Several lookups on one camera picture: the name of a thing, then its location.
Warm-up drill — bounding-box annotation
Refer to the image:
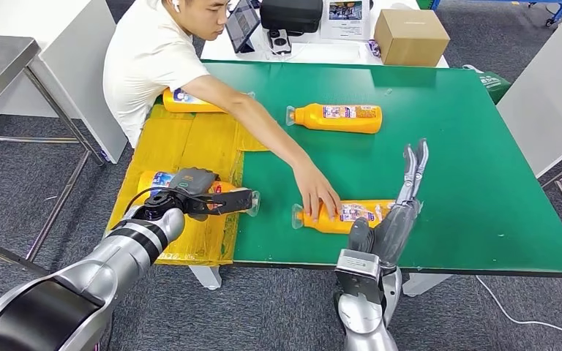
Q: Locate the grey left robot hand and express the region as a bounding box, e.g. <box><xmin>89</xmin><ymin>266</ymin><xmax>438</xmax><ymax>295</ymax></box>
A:
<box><xmin>169</xmin><ymin>167</ymin><xmax>220</xmax><ymax>196</ymax></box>

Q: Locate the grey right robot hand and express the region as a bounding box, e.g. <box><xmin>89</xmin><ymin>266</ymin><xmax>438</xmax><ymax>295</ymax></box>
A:
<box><xmin>347</xmin><ymin>138</ymin><xmax>430</xmax><ymax>270</ymax></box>

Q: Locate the person's right hand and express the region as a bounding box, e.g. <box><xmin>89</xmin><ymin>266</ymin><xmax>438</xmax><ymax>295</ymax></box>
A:
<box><xmin>292</xmin><ymin>162</ymin><xmax>343</xmax><ymax>223</ymax></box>

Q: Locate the orange detergent bottle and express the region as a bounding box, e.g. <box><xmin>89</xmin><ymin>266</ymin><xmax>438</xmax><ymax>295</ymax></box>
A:
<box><xmin>137</xmin><ymin>170</ymin><xmax>261</xmax><ymax>217</ymax></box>
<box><xmin>162</xmin><ymin>87</ymin><xmax>256</xmax><ymax>114</ymax></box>
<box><xmin>285</xmin><ymin>102</ymin><xmax>383</xmax><ymax>135</ymax></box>
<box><xmin>291</xmin><ymin>199</ymin><xmax>398</xmax><ymax>235</ymax></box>

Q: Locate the yellow taped cardboard mat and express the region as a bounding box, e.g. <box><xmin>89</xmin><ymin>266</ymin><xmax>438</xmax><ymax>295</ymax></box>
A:
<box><xmin>105</xmin><ymin>104</ymin><xmax>270</xmax><ymax>268</ymax></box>

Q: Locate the white table leg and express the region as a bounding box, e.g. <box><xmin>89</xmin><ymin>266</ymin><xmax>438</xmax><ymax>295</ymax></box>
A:
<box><xmin>401</xmin><ymin>275</ymin><xmax>452</xmax><ymax>298</ymax></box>
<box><xmin>189</xmin><ymin>265</ymin><xmax>222</xmax><ymax>290</ymax></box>

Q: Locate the green table board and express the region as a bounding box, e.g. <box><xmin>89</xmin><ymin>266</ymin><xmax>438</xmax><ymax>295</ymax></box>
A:
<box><xmin>154</xmin><ymin>60</ymin><xmax>562</xmax><ymax>279</ymax></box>

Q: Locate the person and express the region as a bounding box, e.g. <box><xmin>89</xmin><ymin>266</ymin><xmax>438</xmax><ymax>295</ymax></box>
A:
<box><xmin>102</xmin><ymin>0</ymin><xmax>343</xmax><ymax>224</ymax></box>

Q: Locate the black and white device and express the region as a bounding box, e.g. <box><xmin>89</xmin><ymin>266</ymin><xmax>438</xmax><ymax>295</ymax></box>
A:
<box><xmin>268</xmin><ymin>28</ymin><xmax>293</xmax><ymax>55</ymax></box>

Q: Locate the black tablet on stand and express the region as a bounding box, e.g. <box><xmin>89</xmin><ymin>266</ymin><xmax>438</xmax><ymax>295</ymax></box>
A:
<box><xmin>225</xmin><ymin>0</ymin><xmax>261</xmax><ymax>54</ymax></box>

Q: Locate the white printed leaflet stand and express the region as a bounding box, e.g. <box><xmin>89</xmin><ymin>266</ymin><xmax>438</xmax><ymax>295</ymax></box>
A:
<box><xmin>321</xmin><ymin>0</ymin><xmax>372</xmax><ymax>42</ymax></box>

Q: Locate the green bag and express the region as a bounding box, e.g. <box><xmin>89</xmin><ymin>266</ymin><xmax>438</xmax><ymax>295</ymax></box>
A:
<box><xmin>462</xmin><ymin>64</ymin><xmax>512</xmax><ymax>105</ymax></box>

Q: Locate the brown cardboard box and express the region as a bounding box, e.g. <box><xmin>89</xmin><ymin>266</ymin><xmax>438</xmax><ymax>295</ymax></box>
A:
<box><xmin>374</xmin><ymin>8</ymin><xmax>452</xmax><ymax>67</ymax></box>

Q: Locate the black carrying case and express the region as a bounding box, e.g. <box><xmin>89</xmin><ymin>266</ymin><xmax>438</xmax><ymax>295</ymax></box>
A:
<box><xmin>260</xmin><ymin>0</ymin><xmax>324</xmax><ymax>34</ymax></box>

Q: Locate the white side table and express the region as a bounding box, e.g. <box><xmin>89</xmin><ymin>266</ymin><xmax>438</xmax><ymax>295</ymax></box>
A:
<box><xmin>495</xmin><ymin>10</ymin><xmax>562</xmax><ymax>179</ymax></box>

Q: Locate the stainless steel table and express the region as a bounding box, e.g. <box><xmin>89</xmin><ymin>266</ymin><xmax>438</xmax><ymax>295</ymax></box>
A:
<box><xmin>0</xmin><ymin>34</ymin><xmax>105</xmax><ymax>279</ymax></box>

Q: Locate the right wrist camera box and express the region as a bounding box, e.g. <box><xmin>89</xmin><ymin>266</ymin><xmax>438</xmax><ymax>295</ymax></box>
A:
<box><xmin>334</xmin><ymin>249</ymin><xmax>388</xmax><ymax>311</ymax></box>

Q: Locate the white floor cable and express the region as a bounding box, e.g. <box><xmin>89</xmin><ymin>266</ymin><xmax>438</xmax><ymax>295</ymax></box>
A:
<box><xmin>474</xmin><ymin>276</ymin><xmax>562</xmax><ymax>340</ymax></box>

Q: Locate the blue steel frame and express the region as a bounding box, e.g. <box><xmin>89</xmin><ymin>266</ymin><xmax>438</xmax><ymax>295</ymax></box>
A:
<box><xmin>428</xmin><ymin>0</ymin><xmax>562</xmax><ymax>25</ymax></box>

